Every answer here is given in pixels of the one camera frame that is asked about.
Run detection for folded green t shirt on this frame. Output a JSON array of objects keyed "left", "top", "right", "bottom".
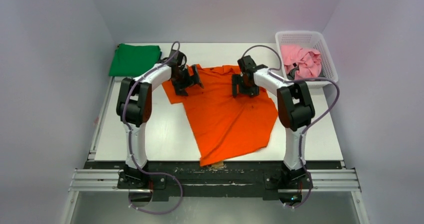
[{"left": 108, "top": 44, "right": 162, "bottom": 77}]

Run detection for white plastic laundry basket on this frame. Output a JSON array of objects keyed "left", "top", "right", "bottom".
[{"left": 275, "top": 31, "right": 339, "bottom": 82}]

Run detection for orange t shirt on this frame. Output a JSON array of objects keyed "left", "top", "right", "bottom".
[{"left": 162, "top": 65, "right": 278, "bottom": 166}]

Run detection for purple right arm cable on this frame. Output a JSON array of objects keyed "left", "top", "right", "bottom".
[{"left": 241, "top": 45, "right": 341, "bottom": 210}]

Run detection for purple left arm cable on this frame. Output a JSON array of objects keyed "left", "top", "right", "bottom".
[{"left": 121, "top": 41, "right": 184, "bottom": 216}]

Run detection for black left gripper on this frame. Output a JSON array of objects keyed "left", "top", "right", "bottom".
[{"left": 171, "top": 66, "right": 203, "bottom": 97}]

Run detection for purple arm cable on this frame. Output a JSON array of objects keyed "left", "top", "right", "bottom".
[
  {"left": 241, "top": 45, "right": 341, "bottom": 210},
  {"left": 121, "top": 41, "right": 184, "bottom": 216}
]

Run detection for aluminium front frame rail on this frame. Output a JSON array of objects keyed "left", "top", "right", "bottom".
[{"left": 68, "top": 169, "right": 361, "bottom": 195}]

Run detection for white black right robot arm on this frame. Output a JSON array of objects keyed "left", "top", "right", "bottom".
[{"left": 231, "top": 56, "right": 315, "bottom": 187}]

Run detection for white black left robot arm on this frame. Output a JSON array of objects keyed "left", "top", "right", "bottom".
[{"left": 116, "top": 49, "right": 203, "bottom": 188}]

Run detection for pink t shirt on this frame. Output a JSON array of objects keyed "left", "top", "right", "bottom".
[{"left": 280, "top": 45, "right": 322, "bottom": 80}]

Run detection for dark grey shirt in basket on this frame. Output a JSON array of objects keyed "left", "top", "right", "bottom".
[{"left": 286, "top": 66, "right": 299, "bottom": 80}]

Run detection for brown tape piece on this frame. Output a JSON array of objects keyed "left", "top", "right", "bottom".
[{"left": 210, "top": 161, "right": 225, "bottom": 169}]

